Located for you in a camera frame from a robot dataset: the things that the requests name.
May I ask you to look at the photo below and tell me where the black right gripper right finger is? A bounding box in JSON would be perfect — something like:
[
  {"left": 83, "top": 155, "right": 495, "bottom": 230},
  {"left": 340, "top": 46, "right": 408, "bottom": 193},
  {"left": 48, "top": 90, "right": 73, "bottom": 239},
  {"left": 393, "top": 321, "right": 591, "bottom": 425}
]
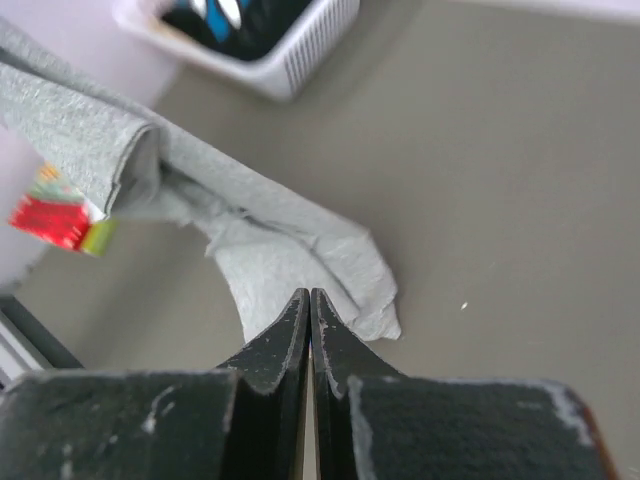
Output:
[{"left": 310, "top": 289, "right": 618, "bottom": 479}]

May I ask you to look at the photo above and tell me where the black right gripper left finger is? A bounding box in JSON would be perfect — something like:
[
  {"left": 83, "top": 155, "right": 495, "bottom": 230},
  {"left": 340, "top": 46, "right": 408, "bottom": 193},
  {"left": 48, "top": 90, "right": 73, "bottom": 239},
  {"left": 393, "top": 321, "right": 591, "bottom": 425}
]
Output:
[{"left": 1, "top": 289, "right": 310, "bottom": 479}]

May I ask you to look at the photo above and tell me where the grey t shirt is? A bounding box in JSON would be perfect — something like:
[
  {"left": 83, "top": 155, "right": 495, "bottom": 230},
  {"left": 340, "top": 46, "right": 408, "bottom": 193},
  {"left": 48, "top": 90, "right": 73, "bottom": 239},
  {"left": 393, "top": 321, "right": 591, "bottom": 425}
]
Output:
[{"left": 1, "top": 22, "right": 401, "bottom": 341}]

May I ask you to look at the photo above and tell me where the red green patterned book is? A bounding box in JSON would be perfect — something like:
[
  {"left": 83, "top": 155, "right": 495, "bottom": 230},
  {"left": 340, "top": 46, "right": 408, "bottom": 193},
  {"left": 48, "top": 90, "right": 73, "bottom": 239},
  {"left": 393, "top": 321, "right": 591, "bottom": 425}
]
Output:
[{"left": 8, "top": 164, "right": 117, "bottom": 257}]

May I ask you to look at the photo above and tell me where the white plastic basket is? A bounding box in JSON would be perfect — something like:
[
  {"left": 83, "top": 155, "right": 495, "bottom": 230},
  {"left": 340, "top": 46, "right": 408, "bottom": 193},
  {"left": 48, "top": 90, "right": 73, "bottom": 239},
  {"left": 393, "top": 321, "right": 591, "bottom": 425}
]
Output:
[{"left": 113, "top": 1, "right": 360, "bottom": 102}]

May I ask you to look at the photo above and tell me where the black daisy print t shirt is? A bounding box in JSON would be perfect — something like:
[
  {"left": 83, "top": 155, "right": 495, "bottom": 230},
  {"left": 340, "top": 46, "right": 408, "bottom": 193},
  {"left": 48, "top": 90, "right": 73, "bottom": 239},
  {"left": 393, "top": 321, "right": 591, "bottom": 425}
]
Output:
[{"left": 161, "top": 0, "right": 309, "bottom": 61}]

